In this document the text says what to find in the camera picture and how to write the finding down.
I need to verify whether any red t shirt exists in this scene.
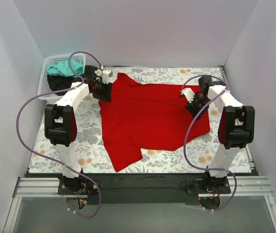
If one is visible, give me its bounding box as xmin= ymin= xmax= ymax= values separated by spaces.
xmin=99 ymin=72 xmax=210 ymax=172

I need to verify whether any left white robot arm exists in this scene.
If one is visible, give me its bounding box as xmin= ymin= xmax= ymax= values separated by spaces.
xmin=44 ymin=66 xmax=113 ymax=194

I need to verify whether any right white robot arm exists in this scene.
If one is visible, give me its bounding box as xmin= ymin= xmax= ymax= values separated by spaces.
xmin=180 ymin=75 xmax=255 ymax=194

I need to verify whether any teal t shirt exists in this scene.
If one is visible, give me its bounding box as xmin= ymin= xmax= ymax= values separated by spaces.
xmin=47 ymin=59 xmax=84 ymax=77

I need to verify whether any black t shirt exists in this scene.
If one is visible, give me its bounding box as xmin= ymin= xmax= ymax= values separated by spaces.
xmin=47 ymin=75 xmax=81 ymax=91

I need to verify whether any white plastic laundry basket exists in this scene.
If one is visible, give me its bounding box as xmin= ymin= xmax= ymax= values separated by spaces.
xmin=37 ymin=53 xmax=87 ymax=100

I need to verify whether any floral table cloth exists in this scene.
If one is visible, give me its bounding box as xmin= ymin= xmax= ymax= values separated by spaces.
xmin=28 ymin=67 xmax=255 ymax=174

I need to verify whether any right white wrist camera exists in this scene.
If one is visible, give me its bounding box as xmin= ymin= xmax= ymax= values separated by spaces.
xmin=179 ymin=88 xmax=195 ymax=102

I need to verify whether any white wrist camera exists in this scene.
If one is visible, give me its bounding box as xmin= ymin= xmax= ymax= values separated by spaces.
xmin=179 ymin=88 xmax=195 ymax=102
xmin=95 ymin=69 xmax=113 ymax=84

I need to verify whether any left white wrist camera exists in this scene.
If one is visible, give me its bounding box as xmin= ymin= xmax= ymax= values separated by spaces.
xmin=95 ymin=69 xmax=113 ymax=84

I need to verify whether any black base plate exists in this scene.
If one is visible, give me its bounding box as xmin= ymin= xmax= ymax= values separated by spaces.
xmin=58 ymin=173 xmax=233 ymax=205

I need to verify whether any aluminium frame rail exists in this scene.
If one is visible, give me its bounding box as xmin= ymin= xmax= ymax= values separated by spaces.
xmin=14 ymin=176 xmax=274 ymax=197

